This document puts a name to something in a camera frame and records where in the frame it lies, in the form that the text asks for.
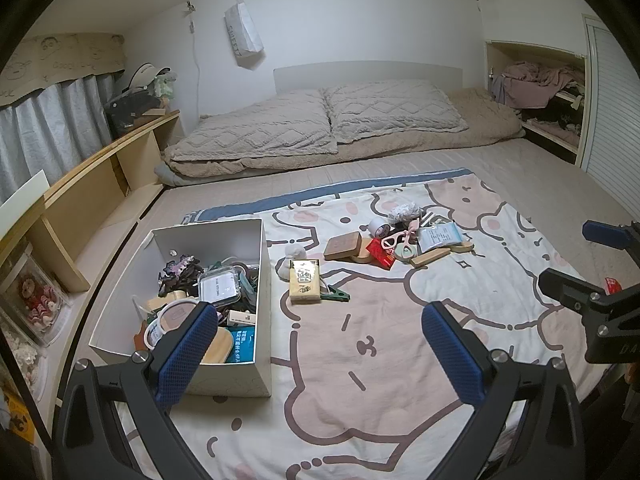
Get white storage box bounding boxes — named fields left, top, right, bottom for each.
left=88, top=218, right=273, bottom=397

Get white board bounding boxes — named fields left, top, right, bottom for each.
left=0, top=170, right=48, bottom=226

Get brown square box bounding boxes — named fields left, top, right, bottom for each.
left=324, top=233, right=362, bottom=261

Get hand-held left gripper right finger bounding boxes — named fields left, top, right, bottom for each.
left=421, top=301, right=586, bottom=480

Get white hanging paper bag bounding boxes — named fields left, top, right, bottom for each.
left=224, top=0, right=264, bottom=68

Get dark toy dinosaur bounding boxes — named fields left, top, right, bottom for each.
left=157, top=255, right=201, bottom=296

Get blue printed packet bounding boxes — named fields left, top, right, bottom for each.
left=225, top=327, right=258, bottom=365

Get white cap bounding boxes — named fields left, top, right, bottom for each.
left=127, top=63, right=173, bottom=89

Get beige quilted pillow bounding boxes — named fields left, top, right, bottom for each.
left=322, top=80, right=468, bottom=143
left=165, top=89, right=338, bottom=171

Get printed cartoon blanket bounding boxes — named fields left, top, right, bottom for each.
left=115, top=167, right=606, bottom=480

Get white louvered door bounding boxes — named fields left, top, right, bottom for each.
left=580, top=14, right=640, bottom=216

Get grey fluffy scrunchie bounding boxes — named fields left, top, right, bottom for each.
left=387, top=201, right=423, bottom=224

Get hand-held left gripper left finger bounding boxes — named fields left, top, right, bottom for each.
left=52, top=301, right=221, bottom=480

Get wooden shelf unit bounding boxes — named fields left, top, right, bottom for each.
left=0, top=109, right=182, bottom=293

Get pink scissors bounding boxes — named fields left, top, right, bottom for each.
left=381, top=225, right=418, bottom=251

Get oval wooden lid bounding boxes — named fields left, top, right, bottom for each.
left=200, top=327, right=235, bottom=365

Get yellow printed box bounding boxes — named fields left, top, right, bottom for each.
left=290, top=258, right=323, bottom=304

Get beige printed valance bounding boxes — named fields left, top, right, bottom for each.
left=0, top=34, right=126, bottom=108

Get white hanging cable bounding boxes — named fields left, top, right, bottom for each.
left=186, top=1, right=203, bottom=117

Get blue face mask packet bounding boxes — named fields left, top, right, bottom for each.
left=417, top=223, right=458, bottom=253

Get pile of clothes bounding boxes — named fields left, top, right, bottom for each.
left=490, top=61, right=586, bottom=111

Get red packet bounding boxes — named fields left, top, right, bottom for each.
left=367, top=237, right=396, bottom=271

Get red doll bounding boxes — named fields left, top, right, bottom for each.
left=19, top=277, right=60, bottom=331

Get white cable coil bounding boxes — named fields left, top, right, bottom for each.
left=156, top=298, right=201, bottom=331

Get grey curtain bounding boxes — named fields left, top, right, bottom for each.
left=0, top=72, right=123, bottom=206

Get white headboard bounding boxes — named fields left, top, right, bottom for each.
left=273, top=64, right=466, bottom=95

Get green plush toy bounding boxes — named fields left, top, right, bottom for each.
left=155, top=72, right=179, bottom=99

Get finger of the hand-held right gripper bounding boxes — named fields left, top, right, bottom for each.
left=539, top=268, right=608, bottom=318
left=582, top=220, right=640, bottom=252

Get wooden brush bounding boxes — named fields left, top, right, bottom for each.
left=410, top=242, right=475, bottom=267

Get clear plastic labelled box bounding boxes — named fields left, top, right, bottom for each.
left=197, top=268, right=241, bottom=303

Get black bag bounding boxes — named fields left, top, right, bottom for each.
left=105, top=91, right=164, bottom=136

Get beige duvet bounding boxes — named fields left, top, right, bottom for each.
left=155, top=87, right=526, bottom=183

